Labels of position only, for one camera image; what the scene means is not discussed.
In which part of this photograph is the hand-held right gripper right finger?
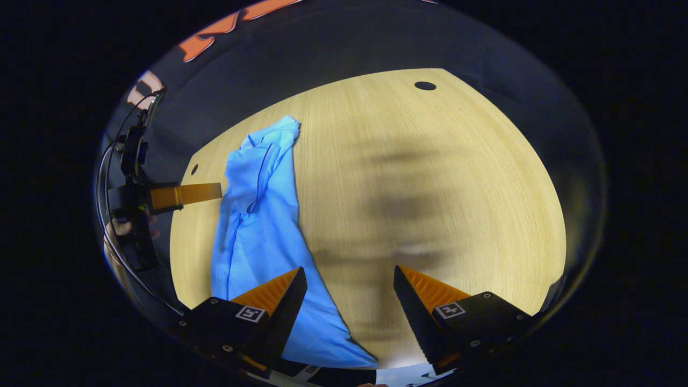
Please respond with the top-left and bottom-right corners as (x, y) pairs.
(393, 264), (539, 376)

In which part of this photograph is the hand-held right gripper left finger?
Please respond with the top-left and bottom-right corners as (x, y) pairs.
(179, 266), (309, 375)

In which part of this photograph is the light blue T-shirt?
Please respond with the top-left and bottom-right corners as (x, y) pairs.
(209, 114), (379, 370)

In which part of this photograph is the black cable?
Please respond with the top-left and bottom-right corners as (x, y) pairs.
(95, 89), (187, 317)

